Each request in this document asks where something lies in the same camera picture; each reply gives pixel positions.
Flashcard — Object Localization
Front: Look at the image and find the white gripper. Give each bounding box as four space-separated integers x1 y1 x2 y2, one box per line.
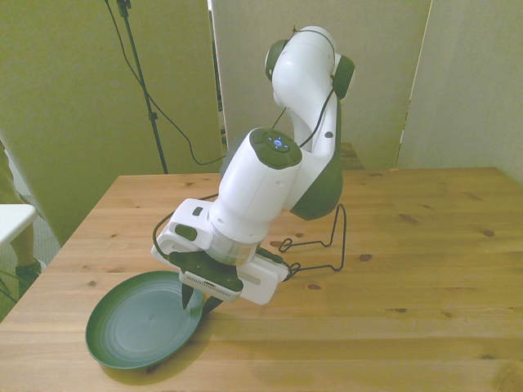
150 232 288 316

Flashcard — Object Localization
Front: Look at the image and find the teal round plate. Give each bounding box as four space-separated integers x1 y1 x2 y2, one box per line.
84 269 205 371

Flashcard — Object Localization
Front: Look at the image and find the white stool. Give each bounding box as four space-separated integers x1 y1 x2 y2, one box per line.
0 203 37 248

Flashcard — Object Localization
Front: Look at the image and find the white closet door panel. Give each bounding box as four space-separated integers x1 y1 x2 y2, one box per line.
208 0 433 171
398 0 523 185

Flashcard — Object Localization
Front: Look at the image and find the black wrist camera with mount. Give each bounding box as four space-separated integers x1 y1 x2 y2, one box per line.
168 251 243 304

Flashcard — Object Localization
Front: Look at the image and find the black stand cable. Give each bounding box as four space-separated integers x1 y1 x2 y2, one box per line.
102 0 228 167

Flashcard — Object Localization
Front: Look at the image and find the black wire plate stand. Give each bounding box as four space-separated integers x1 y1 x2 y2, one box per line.
279 203 347 283

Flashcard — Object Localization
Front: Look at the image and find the black slim camera stand pole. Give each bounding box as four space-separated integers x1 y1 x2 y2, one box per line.
116 0 170 175

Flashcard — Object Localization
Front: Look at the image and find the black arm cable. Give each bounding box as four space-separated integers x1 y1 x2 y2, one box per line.
153 24 340 283

